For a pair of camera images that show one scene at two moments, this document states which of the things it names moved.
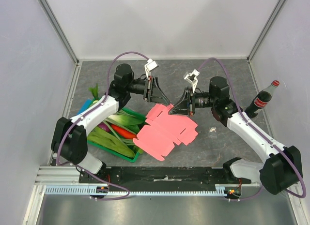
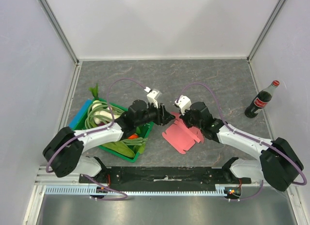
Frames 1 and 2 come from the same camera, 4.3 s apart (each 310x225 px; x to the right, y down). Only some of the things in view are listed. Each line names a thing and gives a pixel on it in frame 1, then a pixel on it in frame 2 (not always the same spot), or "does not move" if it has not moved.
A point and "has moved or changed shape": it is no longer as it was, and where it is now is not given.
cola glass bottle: [261, 100] does not move
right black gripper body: [190, 101] to [187, 118]
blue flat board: [85, 106] does not move
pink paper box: [163, 130] has moved or changed shape
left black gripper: [153, 91] to [163, 116]
